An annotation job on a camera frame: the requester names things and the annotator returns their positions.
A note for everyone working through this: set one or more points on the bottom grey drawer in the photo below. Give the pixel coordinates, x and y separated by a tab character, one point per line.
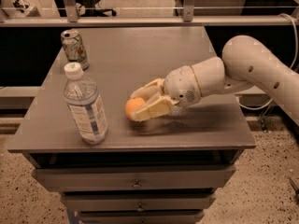
146	217

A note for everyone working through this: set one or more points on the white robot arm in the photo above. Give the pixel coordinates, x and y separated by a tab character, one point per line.
245	62

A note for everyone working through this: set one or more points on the middle grey drawer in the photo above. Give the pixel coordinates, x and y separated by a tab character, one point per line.
139	202

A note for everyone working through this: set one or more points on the green soda can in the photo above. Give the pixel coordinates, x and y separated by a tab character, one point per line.
73	47

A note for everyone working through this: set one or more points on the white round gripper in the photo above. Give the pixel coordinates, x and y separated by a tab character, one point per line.
179	86

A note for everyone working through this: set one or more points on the clear plastic water bottle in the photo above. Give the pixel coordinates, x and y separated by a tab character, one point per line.
85	104

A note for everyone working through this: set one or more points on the grey drawer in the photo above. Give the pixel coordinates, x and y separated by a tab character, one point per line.
134	178
146	217
139	202

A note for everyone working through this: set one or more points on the metal window rail frame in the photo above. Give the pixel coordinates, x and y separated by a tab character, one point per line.
42	13

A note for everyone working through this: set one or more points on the top grey drawer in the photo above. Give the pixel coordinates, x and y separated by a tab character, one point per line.
134	178

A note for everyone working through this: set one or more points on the orange fruit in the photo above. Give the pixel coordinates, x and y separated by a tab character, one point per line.
132	106

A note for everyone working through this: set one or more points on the grey drawer cabinet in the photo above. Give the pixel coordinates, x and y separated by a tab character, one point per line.
171	138

